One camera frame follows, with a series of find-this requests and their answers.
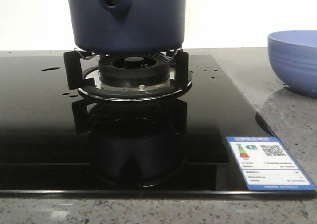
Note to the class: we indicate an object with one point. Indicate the dark blue cooking pot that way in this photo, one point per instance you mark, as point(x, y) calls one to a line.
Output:
point(128, 26)

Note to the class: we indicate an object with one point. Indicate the light blue ceramic bowl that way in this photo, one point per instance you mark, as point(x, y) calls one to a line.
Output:
point(293, 58)

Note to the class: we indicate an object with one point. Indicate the black pot support grate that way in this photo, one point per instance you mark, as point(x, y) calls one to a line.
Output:
point(89, 85)

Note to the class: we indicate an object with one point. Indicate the black gas burner head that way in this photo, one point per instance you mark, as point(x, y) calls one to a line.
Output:
point(133, 70)

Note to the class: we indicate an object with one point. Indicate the black glass gas cooktop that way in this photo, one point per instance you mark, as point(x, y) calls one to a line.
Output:
point(54, 143)

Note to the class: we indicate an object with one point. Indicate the blue energy label sticker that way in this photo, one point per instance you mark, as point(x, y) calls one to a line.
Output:
point(267, 166)

